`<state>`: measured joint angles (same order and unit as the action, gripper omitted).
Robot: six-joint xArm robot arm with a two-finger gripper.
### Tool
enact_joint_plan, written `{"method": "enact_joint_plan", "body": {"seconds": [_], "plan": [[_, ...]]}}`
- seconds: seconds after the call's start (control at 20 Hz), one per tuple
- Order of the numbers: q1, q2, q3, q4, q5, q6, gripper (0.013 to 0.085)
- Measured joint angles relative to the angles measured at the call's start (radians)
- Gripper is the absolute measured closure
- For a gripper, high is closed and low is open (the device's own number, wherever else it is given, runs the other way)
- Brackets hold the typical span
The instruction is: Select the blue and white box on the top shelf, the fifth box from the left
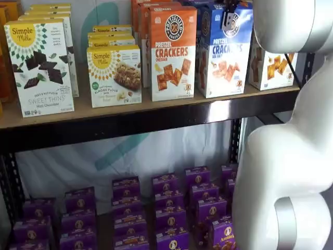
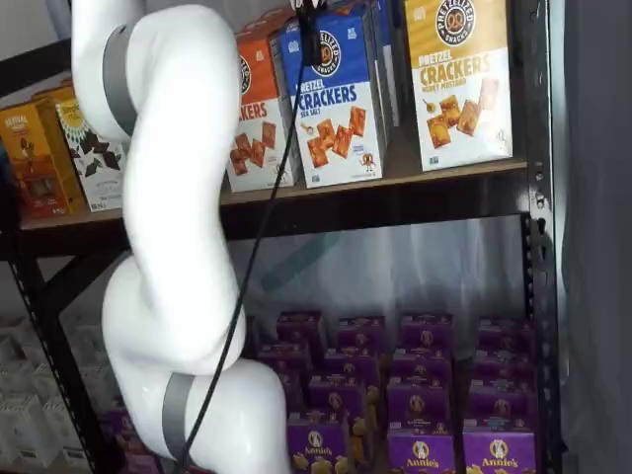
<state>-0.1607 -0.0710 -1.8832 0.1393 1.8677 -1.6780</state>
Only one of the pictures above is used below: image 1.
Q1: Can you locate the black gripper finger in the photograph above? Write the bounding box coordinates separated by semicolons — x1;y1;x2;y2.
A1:
221;0;246;32

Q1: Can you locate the blue sea salt pretzel crackers box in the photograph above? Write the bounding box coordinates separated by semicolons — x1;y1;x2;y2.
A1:
197;2;254;99
193;2;209;53
179;0;227;7

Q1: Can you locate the yellow pretzel crackers box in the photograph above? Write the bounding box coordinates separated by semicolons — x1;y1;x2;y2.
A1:
248;36;299;92

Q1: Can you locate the orange cheddar pretzel crackers box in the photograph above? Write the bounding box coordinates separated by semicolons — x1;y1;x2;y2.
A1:
137;2;183;88
148;5;198;103
131;0;173;40

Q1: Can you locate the Simple Mills almond bars box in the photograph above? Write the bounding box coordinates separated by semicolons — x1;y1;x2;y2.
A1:
93;24;133;34
86;44;143;109
87;35;136;49
87;31;134;40

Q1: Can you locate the black metal wooden shelf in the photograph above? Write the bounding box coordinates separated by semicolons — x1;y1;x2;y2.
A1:
0;52;316;250

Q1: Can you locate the purple Annie's snack box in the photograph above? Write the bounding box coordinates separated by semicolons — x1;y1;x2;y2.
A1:
155;190;185;212
155;207;187;233
61;210;97;234
221;164;238;183
226;178;236;195
22;198;57;220
59;231;98;250
185;166;212;187
152;173;181;195
114;234;150;250
191;183;220;207
113;211;147;236
112;176;142;200
13;216;53;243
111;195;143;217
9;239;50;250
197;197;228;222
65;186;96;214
156;230;190;250
197;219;238;250

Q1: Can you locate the wooden shelf board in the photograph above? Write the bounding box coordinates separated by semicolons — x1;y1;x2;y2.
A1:
0;82;302;130

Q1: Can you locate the Simple Mills sweet thins box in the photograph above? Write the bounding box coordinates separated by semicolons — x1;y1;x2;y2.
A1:
17;13;80;98
28;6;72;12
30;3;72;8
24;9;72;17
4;18;75;118

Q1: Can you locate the plain orange box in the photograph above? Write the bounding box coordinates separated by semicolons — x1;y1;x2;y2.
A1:
4;0;23;22
0;5;16;104

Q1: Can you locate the white backdrop sheet teal logo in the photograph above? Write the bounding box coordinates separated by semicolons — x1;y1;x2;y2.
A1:
15;0;251;207

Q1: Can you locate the purple snack boxes group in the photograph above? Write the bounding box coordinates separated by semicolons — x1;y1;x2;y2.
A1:
95;182;199;250

